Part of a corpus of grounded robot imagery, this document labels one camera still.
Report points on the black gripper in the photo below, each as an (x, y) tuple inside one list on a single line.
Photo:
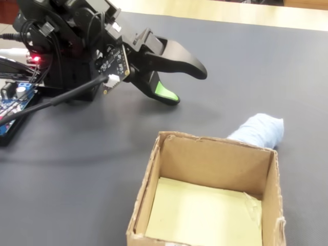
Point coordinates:
[(137, 42)]

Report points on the blue yarn block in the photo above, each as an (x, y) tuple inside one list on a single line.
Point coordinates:
[(258, 130)]

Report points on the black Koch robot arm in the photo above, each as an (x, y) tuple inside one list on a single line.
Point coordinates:
[(77, 30)]

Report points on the brown cardboard box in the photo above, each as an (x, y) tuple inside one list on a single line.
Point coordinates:
[(210, 159)]

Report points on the yellow paper sheet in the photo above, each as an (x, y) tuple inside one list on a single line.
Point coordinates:
[(200, 212)]

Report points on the dark grey table mat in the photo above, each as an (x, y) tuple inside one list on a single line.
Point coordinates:
[(77, 179)]

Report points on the white power plug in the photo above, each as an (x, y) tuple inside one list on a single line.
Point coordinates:
[(12, 52)]

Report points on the blue controller circuit board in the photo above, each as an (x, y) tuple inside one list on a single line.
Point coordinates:
[(11, 102)]

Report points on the black camera circuit board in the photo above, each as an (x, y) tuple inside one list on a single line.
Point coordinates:
[(114, 62)]

